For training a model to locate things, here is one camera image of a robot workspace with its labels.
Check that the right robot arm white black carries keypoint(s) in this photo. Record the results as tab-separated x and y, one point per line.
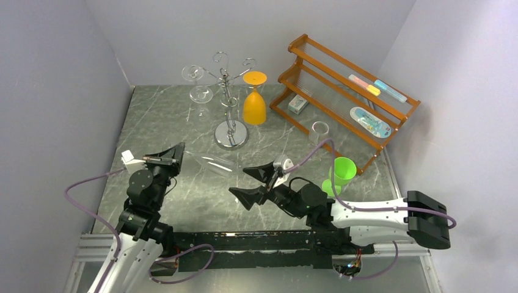
416	217

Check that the chrome wine glass rack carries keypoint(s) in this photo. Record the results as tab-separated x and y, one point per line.
231	134

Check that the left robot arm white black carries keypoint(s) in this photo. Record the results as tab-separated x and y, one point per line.
140	238

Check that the pink yellow highlighter pack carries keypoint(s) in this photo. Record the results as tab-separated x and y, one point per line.
363	84

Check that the clear wine glass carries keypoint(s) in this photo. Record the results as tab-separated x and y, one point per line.
192	73

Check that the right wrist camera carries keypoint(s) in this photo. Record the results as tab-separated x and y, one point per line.
281	164

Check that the black base bar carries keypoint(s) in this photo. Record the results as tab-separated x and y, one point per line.
251	249

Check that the clear glass front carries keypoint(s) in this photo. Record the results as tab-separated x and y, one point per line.
215	164

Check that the green plastic goblet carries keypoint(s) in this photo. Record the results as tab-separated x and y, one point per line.
344	171

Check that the orange plastic goblet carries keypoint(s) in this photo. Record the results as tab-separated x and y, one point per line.
254	107

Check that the light blue highlighter pack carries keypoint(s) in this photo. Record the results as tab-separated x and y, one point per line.
382	86

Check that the small teal white box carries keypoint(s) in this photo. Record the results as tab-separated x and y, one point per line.
297	104

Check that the orange wooden shelf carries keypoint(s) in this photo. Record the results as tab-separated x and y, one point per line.
320	75

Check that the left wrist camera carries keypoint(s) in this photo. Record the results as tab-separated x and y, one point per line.
131	163

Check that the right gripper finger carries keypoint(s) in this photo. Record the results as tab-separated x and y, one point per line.
266	174
248	197

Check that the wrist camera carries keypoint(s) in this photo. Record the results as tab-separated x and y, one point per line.
131	163
281	164

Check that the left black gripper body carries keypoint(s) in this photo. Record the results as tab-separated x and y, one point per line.
163	171

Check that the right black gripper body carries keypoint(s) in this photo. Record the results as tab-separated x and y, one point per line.
269	184

